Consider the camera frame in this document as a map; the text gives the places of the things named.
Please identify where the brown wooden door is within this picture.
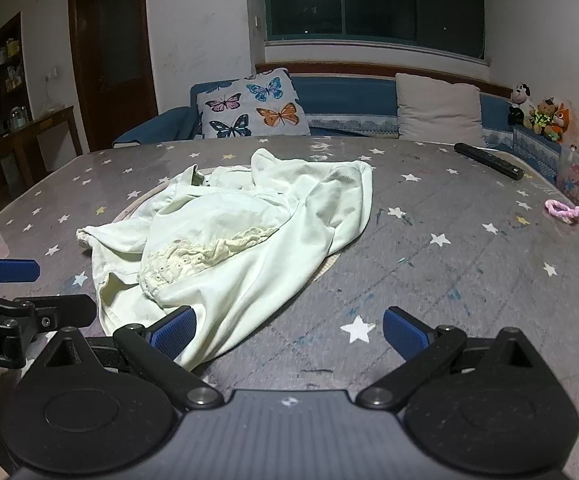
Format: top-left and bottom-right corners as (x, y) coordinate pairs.
(68, 0), (159, 152)

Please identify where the wooden shelf cabinet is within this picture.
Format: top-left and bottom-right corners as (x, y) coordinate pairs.
(0, 12), (35, 201)

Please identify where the orange plush toy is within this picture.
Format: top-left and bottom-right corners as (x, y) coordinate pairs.
(544, 102), (573, 145)

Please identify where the beige pillow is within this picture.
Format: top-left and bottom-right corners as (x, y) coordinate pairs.
(395, 73), (487, 149)

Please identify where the brown bear plush toy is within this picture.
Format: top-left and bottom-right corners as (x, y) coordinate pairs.
(528, 98), (558, 136)

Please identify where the pale green shirt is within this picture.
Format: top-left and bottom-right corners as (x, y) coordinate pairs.
(76, 148), (374, 372)

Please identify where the pink hair tie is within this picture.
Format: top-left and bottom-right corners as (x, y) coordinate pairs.
(544, 199), (579, 225)

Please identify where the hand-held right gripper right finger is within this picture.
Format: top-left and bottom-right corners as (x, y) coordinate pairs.
(357, 306), (545, 409)

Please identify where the butterfly print pillow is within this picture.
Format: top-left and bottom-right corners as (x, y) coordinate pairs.
(196, 67), (311, 140)

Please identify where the panda plush toy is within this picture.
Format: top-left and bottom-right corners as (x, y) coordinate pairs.
(508, 83), (533, 129)

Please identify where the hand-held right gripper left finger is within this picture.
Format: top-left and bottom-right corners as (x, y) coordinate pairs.
(34, 305), (222, 409)

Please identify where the dark window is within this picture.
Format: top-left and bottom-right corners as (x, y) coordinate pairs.
(262, 0), (485, 59)

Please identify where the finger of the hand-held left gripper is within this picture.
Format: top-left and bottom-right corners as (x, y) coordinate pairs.
(0, 252), (40, 284)
(0, 287), (98, 335)

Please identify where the dark wooden side table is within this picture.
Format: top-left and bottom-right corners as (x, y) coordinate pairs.
(0, 106), (83, 197)

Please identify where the glass jar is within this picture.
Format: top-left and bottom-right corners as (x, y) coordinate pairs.
(9, 106), (31, 134)

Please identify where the blue sofa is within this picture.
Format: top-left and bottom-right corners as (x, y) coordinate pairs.
(113, 75), (566, 182)

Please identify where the grey star-patterned tablecloth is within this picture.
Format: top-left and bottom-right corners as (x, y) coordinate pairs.
(0, 135), (579, 461)

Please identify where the black remote control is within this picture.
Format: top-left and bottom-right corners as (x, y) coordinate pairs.
(454, 142), (525, 182)

